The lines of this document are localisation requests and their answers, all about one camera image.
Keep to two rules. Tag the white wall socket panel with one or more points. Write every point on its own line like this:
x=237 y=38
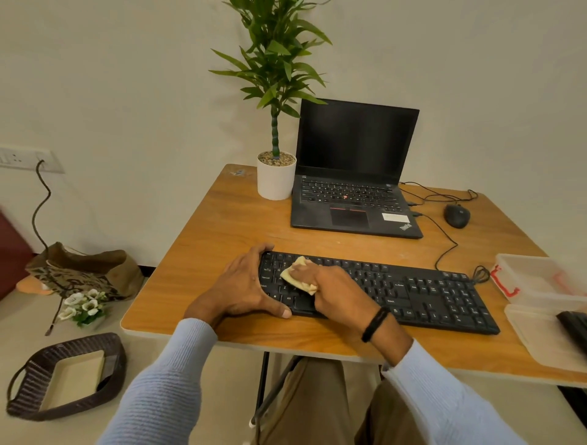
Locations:
x=27 y=159

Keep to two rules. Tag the person's left hand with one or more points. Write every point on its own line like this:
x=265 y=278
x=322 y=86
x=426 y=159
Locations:
x=234 y=289

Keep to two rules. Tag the green plant in white pot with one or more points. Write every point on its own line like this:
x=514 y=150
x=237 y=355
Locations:
x=276 y=181

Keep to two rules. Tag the person's right forearm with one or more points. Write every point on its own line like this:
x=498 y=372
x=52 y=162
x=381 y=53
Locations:
x=440 y=399

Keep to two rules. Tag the khaki trousers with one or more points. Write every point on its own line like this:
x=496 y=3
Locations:
x=312 y=403

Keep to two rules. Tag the white artificial flower bunch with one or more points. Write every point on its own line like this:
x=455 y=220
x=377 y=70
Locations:
x=85 y=306

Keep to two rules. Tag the black laptop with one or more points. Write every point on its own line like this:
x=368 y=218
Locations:
x=353 y=137

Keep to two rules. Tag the clear plastic box lid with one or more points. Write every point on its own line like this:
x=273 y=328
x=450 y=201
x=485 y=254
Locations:
x=536 y=334

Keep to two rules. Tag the black metal table leg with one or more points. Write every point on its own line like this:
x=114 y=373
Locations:
x=263 y=380

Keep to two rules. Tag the maroon furniture piece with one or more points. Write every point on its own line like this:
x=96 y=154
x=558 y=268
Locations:
x=13 y=256

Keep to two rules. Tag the black computer keyboard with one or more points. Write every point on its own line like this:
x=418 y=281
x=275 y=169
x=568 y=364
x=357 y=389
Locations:
x=412 y=293

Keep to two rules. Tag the person's right fingers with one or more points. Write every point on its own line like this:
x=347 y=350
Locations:
x=312 y=275

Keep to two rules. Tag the brown patterned cloth bag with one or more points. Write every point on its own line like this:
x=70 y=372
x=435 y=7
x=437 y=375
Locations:
x=87 y=270

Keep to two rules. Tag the black computer mouse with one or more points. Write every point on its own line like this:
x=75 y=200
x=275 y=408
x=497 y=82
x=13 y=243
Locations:
x=456 y=216

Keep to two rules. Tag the person's right hand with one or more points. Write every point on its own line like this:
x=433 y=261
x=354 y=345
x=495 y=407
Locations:
x=341 y=293

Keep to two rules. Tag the person's left forearm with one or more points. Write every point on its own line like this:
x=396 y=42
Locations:
x=160 y=389

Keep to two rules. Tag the black wristband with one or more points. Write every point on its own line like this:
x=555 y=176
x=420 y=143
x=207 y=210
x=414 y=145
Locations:
x=375 y=324

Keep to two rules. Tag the black flat device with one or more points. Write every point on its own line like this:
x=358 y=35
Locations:
x=575 y=328

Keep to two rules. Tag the clear plastic box red latches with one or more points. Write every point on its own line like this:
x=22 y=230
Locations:
x=527 y=275

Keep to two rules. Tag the pale yellow cleaning cloth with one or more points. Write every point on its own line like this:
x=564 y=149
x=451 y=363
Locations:
x=289 y=276

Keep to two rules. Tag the person's left thumb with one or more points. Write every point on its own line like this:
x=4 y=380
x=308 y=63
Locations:
x=273 y=308

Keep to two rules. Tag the dark brown wicker basket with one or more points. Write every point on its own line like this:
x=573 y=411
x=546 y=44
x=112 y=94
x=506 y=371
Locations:
x=112 y=362

